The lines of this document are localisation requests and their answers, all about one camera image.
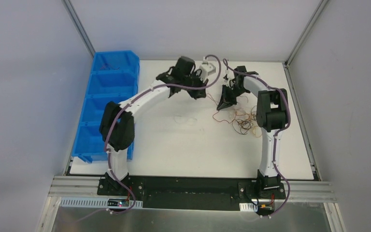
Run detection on bundle of thin wires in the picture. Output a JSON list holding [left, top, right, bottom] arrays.
[[230, 96, 265, 138]]

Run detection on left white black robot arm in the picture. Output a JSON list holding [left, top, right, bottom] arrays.
[[99, 56, 216, 196]]

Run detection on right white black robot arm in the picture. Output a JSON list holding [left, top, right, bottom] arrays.
[[217, 66, 290, 198]]

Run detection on blue plastic bin row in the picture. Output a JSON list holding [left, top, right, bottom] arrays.
[[71, 50, 141, 164]]

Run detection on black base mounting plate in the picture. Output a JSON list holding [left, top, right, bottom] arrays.
[[97, 174, 288, 211]]

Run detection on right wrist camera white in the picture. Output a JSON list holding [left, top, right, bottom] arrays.
[[223, 71, 232, 85]]

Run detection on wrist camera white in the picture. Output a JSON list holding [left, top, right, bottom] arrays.
[[199, 58, 216, 82], [223, 71, 232, 85]]

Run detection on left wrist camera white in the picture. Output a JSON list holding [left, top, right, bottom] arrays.
[[199, 58, 216, 82]]

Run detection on right corner aluminium post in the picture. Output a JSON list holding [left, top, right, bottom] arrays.
[[285, 0, 330, 68]]

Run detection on corner aluminium post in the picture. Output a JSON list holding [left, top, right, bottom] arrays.
[[61, 0, 96, 58], [285, 0, 330, 68]]

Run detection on left corner aluminium post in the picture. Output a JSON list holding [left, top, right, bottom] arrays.
[[61, 0, 96, 58]]

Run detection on white slotted cable duct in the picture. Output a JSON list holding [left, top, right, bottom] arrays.
[[59, 197, 143, 210]]

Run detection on aluminium frame rail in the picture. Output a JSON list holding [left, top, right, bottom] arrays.
[[48, 176, 337, 203]]

